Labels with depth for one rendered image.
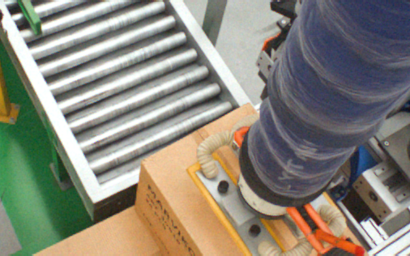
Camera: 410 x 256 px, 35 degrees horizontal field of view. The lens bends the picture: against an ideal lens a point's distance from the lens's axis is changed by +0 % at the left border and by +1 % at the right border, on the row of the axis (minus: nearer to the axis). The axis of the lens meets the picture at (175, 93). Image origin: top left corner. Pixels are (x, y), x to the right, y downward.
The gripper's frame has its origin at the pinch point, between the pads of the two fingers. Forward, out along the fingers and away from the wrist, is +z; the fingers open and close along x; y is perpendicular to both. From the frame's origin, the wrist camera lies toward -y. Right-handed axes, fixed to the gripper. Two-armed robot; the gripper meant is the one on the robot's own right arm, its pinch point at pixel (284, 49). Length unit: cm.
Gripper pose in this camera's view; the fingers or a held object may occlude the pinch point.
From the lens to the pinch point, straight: 185.6
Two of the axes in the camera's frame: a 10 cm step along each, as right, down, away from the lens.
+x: 8.3, -4.3, 3.5
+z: -1.0, 5.0, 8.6
